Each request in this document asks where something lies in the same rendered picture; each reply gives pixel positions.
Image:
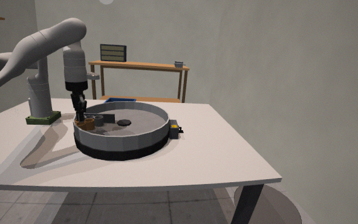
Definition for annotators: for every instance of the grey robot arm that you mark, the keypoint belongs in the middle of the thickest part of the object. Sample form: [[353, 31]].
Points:
[[31, 53]]

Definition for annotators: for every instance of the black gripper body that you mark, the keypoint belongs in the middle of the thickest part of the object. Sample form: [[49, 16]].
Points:
[[77, 88]]

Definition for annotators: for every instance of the blue shallow tray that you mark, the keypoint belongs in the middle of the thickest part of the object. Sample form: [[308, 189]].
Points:
[[113, 99]]

